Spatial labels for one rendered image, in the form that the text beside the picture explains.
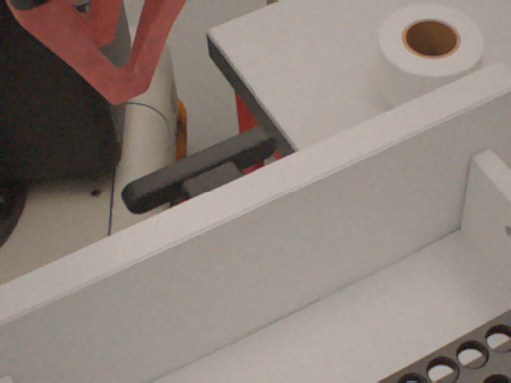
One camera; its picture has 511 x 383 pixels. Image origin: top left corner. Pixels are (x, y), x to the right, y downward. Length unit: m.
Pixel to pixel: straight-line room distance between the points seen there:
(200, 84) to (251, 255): 1.34
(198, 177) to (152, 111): 0.93
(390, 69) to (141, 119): 0.73
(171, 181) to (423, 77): 0.24
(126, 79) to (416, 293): 0.20
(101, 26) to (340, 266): 0.17
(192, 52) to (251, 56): 1.12
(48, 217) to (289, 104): 0.64
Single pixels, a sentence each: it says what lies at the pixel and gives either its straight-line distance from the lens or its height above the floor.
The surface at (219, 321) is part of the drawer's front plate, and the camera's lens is 0.47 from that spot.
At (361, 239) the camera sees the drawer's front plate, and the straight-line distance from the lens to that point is 0.48.
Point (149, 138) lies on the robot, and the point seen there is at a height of 0.27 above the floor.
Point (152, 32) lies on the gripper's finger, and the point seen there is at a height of 1.02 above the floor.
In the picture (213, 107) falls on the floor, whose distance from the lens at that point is 1.74.
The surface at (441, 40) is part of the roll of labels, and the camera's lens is 0.69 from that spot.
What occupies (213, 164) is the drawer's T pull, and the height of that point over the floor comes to 0.91.
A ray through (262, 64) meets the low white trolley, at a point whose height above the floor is 0.76.
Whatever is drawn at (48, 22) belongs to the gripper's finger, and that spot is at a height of 1.05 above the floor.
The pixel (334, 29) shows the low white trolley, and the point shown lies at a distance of 0.73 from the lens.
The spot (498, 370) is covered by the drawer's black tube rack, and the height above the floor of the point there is 0.90.
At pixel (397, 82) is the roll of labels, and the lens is 0.66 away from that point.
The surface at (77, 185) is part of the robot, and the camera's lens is 1.30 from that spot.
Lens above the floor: 1.26
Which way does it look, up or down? 51 degrees down
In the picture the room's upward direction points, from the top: 6 degrees counter-clockwise
